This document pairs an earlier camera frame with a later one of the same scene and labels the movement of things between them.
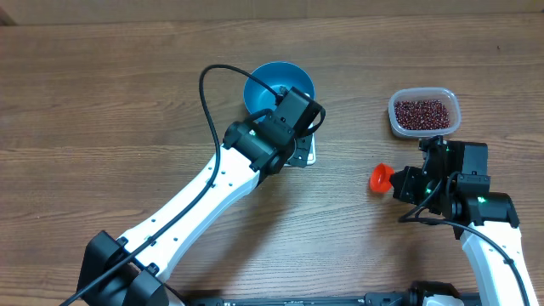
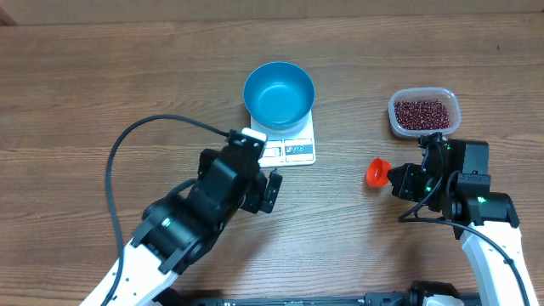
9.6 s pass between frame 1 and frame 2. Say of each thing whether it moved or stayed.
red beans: stayed
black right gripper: stayed
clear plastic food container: stayed
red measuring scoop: moved
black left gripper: moved
